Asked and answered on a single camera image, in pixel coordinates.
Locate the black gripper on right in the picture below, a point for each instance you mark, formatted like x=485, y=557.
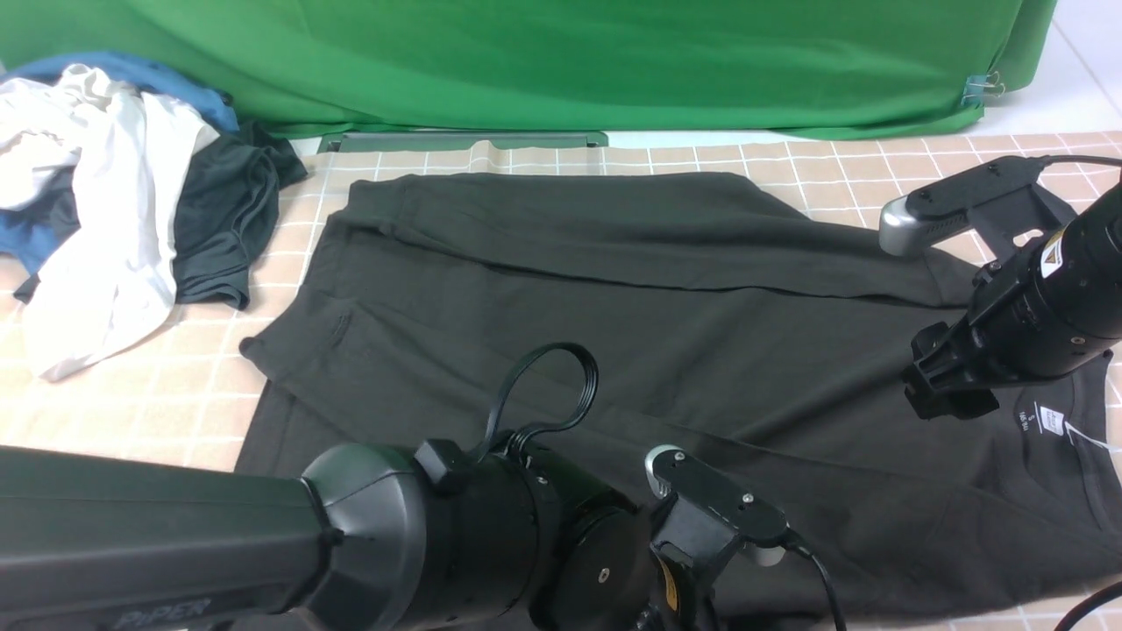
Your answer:
x=957, y=367

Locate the dark gray long-sleeve top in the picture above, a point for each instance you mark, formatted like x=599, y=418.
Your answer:
x=765, y=343

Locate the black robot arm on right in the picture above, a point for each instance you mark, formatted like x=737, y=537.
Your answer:
x=1049, y=303

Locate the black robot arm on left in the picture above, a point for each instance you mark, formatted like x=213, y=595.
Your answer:
x=368, y=538

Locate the blue binder clip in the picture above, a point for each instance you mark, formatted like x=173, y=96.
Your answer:
x=979, y=88

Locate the green metal base bar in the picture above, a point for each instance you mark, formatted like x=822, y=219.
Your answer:
x=352, y=142

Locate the green backdrop cloth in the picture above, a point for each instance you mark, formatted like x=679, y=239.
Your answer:
x=832, y=70

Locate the dark teal crumpled garment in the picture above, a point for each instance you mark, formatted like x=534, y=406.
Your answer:
x=227, y=213

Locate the checkered beige tablecloth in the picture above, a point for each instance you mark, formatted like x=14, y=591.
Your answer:
x=185, y=396

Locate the white crumpled garment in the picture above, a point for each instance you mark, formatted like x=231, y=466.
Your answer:
x=109, y=285

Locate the blue crumpled garment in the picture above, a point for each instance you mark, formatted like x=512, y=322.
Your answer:
x=131, y=79

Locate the silver wrist camera on right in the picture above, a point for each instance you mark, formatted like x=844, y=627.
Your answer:
x=964, y=210

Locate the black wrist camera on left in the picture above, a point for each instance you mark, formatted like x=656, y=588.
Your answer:
x=705, y=519

